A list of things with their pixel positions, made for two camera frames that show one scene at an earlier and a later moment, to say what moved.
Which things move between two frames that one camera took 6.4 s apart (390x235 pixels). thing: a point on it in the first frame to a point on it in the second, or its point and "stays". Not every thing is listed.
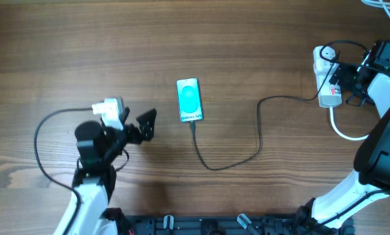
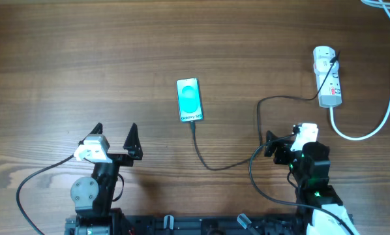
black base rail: x=234 y=225 stays
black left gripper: x=145 y=129 to x=132 y=146
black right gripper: x=347 y=72 to x=271 y=147
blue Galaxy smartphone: x=189 y=100 stays
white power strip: x=329 y=94 stays
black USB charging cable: x=259 y=121 stays
